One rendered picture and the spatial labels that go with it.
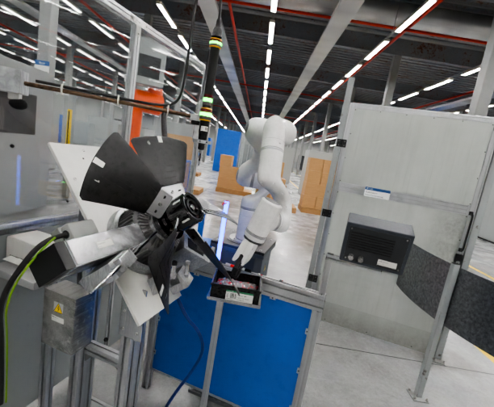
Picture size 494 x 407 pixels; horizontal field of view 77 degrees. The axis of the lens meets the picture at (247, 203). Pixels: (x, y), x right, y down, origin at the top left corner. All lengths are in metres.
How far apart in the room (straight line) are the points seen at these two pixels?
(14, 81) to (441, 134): 2.70
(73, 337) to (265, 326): 0.84
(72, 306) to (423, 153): 2.59
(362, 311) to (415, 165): 1.34
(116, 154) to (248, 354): 1.20
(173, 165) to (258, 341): 0.98
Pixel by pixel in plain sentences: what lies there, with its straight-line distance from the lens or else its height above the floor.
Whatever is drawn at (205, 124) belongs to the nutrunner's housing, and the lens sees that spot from 1.18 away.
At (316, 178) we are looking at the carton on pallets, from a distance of 9.16.
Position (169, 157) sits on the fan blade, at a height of 1.37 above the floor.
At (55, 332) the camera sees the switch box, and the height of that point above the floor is 0.69.
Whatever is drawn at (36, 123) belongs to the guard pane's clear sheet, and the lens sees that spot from 1.59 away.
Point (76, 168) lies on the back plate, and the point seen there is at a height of 1.29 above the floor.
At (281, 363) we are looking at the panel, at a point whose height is 0.45.
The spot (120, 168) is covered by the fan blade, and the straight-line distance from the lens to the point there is 1.00.
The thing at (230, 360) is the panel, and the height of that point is 0.36.
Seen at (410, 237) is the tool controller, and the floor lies 1.22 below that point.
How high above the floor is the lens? 1.44
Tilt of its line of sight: 9 degrees down
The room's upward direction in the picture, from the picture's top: 10 degrees clockwise
